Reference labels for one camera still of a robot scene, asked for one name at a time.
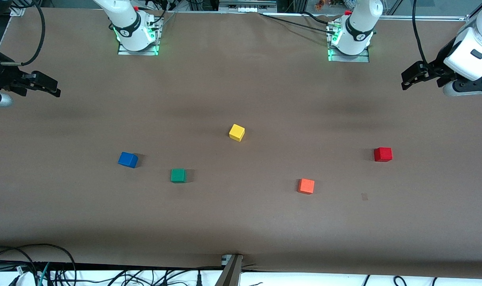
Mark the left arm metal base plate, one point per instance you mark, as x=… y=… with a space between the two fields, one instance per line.
x=360 y=58

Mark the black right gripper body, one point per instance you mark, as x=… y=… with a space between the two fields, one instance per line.
x=2 y=76

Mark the yellow wooden block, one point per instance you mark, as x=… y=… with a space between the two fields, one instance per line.
x=236 y=132

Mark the blue wooden block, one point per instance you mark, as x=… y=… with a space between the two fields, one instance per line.
x=127 y=159

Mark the grey metal camera post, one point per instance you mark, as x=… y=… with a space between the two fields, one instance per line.
x=230 y=274

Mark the red wooden block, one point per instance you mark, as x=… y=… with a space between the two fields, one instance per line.
x=382 y=154

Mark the green wooden block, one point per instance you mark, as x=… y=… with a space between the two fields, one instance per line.
x=178 y=175

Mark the white power strip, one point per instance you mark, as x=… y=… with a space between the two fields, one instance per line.
x=247 y=7

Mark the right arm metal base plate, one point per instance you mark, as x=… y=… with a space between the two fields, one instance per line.
x=124 y=52

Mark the orange wooden block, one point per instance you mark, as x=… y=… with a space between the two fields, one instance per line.
x=306 y=186

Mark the brown paper table cover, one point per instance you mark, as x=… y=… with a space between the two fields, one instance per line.
x=241 y=218

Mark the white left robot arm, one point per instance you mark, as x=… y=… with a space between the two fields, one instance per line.
x=358 y=28

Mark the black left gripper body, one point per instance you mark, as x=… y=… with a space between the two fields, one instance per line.
x=440 y=66

